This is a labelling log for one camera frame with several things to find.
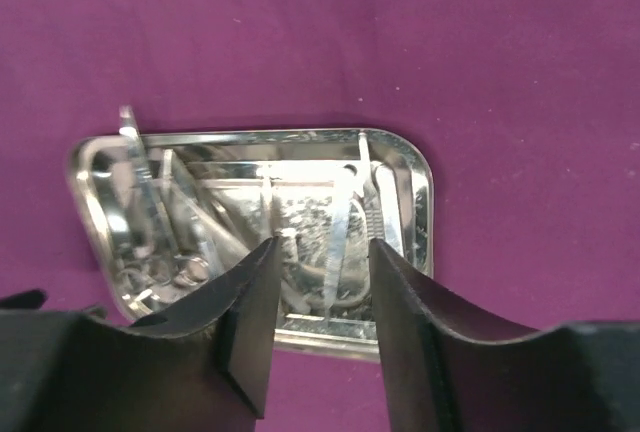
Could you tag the purple cloth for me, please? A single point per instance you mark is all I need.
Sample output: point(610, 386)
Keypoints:
point(527, 112)

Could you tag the steel instrument tray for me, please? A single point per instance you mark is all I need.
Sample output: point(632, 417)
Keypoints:
point(251, 185)

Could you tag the long steel scissors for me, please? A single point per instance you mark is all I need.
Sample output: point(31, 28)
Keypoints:
point(155, 200)

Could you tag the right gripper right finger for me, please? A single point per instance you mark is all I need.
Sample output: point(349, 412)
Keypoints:
point(449, 365)

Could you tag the fine pointed steel tweezers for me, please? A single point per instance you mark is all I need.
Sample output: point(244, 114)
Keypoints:
point(340, 207)

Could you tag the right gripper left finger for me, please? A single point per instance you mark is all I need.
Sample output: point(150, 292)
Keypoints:
point(201, 364)

